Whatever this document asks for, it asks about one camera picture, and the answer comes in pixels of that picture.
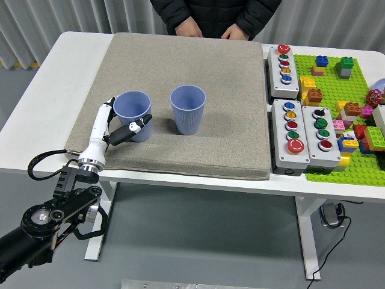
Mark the person's left hand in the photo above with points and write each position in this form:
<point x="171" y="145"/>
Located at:
<point x="236" y="32"/>

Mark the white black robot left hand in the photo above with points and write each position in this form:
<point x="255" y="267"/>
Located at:
<point x="97" y="129"/>

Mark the person's right hand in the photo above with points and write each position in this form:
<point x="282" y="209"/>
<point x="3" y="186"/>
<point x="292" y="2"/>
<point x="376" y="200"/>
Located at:
<point x="188" y="28"/>

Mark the blue ribbed plastic cup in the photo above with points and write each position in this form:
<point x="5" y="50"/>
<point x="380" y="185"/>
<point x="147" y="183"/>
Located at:
<point x="132" y="105"/>
<point x="189" y="117"/>

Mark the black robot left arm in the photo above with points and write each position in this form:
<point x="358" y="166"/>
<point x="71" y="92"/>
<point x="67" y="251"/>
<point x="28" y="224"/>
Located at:
<point x="39" y="219"/>

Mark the person's left forearm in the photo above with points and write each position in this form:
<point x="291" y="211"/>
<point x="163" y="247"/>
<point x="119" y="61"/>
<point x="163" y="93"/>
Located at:
<point x="258" y="16"/>

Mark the person's right forearm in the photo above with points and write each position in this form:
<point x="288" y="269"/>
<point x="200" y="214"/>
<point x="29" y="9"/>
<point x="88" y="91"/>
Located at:
<point x="168" y="13"/>

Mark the person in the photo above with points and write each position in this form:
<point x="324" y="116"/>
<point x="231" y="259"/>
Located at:
<point x="215" y="12"/>

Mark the grey-brown fabric mat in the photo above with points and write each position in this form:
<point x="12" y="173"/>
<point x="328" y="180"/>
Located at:
<point x="210" y="90"/>

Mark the grey five-button control box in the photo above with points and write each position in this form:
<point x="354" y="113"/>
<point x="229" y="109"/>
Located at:
<point x="281" y="135"/>
<point x="278" y="85"/>

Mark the pink toy brick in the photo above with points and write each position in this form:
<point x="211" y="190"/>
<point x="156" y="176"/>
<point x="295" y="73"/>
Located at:
<point x="338" y="124"/>
<point x="366" y="112"/>
<point x="316" y="72"/>

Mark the small yellow toy brick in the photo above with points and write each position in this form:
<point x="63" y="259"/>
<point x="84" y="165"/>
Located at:
<point x="304" y="97"/>
<point x="319" y="68"/>

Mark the brown toy brick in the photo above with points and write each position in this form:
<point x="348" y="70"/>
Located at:
<point x="315" y="95"/>
<point x="352" y="108"/>

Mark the green studded baseplate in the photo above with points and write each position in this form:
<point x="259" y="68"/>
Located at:
<point x="331" y="87"/>

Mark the small green toy brick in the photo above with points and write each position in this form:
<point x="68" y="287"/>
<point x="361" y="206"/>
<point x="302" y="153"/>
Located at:
<point x="346" y="62"/>

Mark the grey toy brick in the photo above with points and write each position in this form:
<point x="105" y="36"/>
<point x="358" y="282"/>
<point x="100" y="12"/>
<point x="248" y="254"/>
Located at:
<point x="346" y="73"/>

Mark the pale pleated curtain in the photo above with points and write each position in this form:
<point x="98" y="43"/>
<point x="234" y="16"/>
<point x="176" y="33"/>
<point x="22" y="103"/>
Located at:
<point x="60" y="15"/>

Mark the grey four-button control box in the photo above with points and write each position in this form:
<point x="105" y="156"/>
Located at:
<point x="309" y="135"/>

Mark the white toy brick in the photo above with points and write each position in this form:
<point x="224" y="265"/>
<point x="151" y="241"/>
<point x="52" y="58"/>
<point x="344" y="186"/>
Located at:
<point x="349" y="117"/>

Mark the red valve handwheel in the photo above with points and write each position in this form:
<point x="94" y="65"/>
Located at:
<point x="374" y="97"/>

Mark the pale blue bowl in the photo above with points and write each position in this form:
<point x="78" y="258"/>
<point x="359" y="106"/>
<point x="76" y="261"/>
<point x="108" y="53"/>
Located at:
<point x="380" y="85"/>

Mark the blue and yellow toy brick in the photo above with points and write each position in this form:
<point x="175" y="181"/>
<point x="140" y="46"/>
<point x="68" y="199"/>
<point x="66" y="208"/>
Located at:
<point x="346" y="146"/>

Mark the red toy brick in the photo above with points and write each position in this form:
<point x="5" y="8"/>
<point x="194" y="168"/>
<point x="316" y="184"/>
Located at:
<point x="359" y="131"/>

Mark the white table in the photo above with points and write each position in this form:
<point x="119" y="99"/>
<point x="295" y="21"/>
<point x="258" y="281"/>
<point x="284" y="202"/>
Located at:
<point x="285" y="183"/>

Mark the white box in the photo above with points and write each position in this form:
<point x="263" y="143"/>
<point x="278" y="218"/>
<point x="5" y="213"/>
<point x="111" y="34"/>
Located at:
<point x="380" y="119"/>

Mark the large green toy brick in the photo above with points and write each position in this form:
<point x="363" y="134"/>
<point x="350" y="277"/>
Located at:
<point x="374" y="137"/>

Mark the grey power adapter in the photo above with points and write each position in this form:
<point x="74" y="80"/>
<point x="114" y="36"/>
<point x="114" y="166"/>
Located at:
<point x="329" y="213"/>

